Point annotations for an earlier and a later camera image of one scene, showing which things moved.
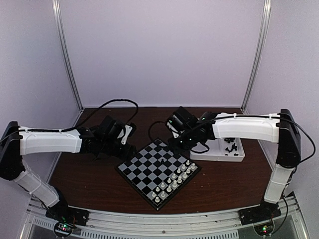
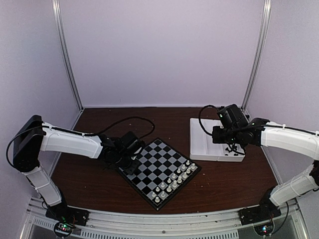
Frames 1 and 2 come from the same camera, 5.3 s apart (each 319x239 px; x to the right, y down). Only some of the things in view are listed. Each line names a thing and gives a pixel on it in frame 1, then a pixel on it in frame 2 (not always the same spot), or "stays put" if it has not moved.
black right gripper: x=176 y=147 → x=217 y=139
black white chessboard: x=157 y=172 stays put
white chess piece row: x=181 y=174 stays put
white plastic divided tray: x=220 y=150 stays put
